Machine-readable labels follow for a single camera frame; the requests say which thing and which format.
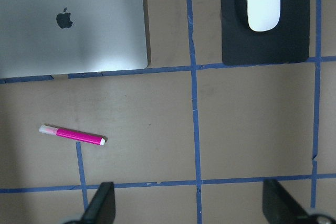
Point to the silver closed laptop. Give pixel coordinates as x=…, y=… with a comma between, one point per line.
x=48, y=37

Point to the black mousepad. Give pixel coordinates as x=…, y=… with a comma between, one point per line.
x=287, y=42

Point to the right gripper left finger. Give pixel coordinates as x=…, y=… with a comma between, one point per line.
x=102, y=208

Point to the white computer mouse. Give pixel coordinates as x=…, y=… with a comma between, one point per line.
x=263, y=15

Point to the pink marker pen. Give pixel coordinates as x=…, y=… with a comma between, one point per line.
x=82, y=137

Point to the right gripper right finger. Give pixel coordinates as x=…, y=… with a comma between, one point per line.
x=279, y=206

